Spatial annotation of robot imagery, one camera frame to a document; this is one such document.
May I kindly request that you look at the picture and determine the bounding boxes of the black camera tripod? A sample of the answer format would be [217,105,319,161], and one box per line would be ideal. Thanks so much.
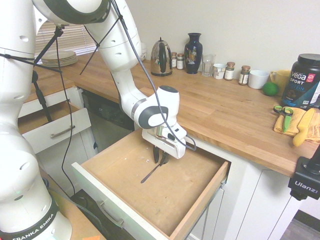
[31,23,65,124]

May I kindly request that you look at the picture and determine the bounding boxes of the white patterned ceramic cup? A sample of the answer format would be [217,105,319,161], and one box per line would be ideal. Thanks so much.
[212,63,228,80]

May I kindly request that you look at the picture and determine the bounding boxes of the white base cabinet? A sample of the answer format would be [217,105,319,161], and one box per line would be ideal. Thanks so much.
[187,139,310,240]

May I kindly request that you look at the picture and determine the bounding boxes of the small open white drawer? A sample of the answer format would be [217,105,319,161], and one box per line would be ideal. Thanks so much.
[17,99,92,155]

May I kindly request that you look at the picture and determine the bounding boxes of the yellow folded cloth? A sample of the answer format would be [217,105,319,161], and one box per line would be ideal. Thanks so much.
[273,106,320,144]

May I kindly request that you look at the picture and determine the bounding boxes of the yellow handled knife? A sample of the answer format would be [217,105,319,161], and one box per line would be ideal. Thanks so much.
[292,107,316,148]

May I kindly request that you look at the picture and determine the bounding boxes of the yellow ceramic mug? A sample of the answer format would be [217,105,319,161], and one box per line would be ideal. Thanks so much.
[268,69,292,94]

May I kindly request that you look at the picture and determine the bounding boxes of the dark blue floral vase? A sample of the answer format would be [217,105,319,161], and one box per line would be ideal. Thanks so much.
[184,32,203,75]

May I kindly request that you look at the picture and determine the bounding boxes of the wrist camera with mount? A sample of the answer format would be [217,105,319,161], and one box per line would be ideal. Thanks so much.
[156,125,188,145]

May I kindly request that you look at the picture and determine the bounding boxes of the black Vega protein tub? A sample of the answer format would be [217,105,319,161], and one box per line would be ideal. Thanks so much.
[280,53,320,111]

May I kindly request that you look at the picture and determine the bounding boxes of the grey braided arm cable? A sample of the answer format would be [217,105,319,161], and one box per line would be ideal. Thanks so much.
[111,0,197,152]

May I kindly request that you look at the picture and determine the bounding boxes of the plain white cup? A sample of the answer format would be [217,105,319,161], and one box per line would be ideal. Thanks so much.
[248,69,270,90]

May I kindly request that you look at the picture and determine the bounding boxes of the stainless steel electric kettle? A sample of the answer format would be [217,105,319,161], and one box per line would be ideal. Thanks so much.
[150,36,174,77]

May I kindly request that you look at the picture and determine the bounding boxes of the thin black hanging cable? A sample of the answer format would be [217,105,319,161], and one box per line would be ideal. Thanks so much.
[54,29,77,197]

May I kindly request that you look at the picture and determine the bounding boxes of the glass spice jar copper lid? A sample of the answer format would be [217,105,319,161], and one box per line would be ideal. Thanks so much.
[224,61,236,81]
[238,65,251,86]

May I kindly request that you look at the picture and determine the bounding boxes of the black dishwasher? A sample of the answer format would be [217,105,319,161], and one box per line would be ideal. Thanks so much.
[82,89,136,151]

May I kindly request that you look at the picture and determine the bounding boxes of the green lime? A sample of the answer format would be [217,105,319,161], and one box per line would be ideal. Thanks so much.
[262,82,280,97]

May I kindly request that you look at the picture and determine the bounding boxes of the black camera stand clamp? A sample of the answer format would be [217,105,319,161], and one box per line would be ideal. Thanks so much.
[287,147,320,201]

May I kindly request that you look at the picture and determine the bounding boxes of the wooden robot mounting board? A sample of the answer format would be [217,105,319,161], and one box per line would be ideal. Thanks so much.
[37,169,106,240]

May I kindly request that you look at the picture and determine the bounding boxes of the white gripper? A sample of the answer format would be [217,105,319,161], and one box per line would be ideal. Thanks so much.
[141,129,187,166]

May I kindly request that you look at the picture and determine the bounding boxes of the green handled scissors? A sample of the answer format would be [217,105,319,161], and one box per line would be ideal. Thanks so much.
[273,105,294,134]

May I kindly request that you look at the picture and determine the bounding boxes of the white window blinds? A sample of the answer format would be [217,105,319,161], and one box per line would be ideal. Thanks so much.
[34,21,98,56]

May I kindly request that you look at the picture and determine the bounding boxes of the silver metal fork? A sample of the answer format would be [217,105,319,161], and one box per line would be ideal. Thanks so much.
[140,159,167,184]

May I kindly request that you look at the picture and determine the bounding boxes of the stack of beige plates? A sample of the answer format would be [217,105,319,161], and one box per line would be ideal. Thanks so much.
[41,50,78,67]

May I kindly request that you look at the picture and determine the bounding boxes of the large open wooden drawer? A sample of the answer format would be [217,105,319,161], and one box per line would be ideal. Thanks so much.
[71,128,232,240]

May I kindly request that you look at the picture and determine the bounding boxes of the clear drinking glass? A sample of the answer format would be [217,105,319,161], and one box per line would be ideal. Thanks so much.
[201,53,217,78]

